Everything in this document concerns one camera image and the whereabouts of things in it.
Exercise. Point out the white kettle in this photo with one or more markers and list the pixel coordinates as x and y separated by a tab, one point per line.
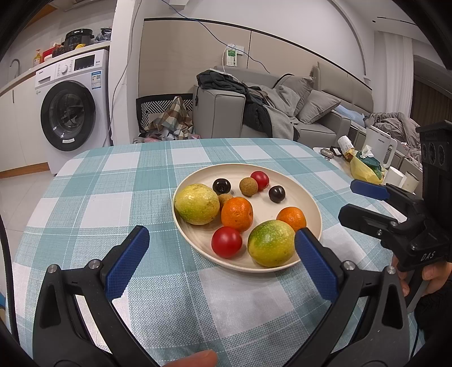
379	141

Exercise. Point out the white bottle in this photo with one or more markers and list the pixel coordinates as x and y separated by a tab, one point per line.
344	143

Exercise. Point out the dark purple plum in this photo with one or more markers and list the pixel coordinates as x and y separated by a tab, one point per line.
221	185
276	193

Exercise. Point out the person's right forearm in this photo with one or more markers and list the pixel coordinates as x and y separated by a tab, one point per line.
436	317

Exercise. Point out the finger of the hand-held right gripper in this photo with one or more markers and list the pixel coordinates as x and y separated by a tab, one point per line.
363	218
369	190

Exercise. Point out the white curtain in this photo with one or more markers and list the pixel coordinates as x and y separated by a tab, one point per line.
393	70

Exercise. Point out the white cabinet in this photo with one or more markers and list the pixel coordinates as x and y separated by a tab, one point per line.
21	123

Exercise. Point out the grey garment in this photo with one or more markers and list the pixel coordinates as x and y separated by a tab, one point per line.
279	120

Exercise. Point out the light blue cloth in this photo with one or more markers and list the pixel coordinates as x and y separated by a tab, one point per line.
349	113

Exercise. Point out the black patterned laundry basket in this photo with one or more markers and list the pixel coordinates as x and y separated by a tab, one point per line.
155	106

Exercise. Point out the yellow plastic bag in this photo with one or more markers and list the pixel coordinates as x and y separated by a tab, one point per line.
363	171

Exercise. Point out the black cooker pot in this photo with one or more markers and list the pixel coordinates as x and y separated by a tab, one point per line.
78	38

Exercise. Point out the grey pillow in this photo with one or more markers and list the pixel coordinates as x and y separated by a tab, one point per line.
293	88
317	106

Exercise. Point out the person's left hand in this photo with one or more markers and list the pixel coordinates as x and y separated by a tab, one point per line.
194	360

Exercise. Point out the brown longan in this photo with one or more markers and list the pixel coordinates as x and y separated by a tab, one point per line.
224	199
248	186

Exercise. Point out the brown curtain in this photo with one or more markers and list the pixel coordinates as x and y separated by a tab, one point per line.
430	95

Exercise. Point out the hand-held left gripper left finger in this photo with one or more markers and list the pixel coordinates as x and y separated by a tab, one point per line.
129	259

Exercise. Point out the white wall device green label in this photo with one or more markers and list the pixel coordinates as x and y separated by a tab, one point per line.
233	56

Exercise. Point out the orange tangerine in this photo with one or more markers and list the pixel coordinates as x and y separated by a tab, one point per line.
237	214
291	218

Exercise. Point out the grey plastic bag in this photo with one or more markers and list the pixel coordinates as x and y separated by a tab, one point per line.
104	35

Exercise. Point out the metal faucet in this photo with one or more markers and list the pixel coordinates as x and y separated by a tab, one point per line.
14	63

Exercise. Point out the grey blanket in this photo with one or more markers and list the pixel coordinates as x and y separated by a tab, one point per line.
392	123

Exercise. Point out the red box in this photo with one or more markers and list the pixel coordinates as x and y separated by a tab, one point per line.
49	53

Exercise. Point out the cream oval plate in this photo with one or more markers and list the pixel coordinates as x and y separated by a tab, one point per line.
300	197

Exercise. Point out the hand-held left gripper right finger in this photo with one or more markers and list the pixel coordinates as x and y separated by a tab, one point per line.
316	263

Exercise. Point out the large yellow guava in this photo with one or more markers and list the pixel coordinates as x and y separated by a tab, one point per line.
196	204

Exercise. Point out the yellow bottle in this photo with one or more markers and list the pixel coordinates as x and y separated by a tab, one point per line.
37	59

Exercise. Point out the green yellow guava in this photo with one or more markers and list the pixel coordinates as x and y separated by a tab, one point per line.
271	243

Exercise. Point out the grey sofa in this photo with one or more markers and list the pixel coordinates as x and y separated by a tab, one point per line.
219	113

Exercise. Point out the white washing machine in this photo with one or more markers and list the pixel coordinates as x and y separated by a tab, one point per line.
74	74

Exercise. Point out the person's right hand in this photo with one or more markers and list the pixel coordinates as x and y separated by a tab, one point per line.
438	277

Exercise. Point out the red tomato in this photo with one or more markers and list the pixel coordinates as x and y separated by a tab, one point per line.
226	241
260	180

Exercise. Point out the plaid cloth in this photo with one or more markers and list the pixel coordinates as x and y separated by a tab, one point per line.
174	116

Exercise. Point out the teal checked tablecloth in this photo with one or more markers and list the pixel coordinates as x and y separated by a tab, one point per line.
106	211

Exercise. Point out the dark clothes pile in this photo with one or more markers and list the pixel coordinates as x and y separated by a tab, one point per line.
219	81

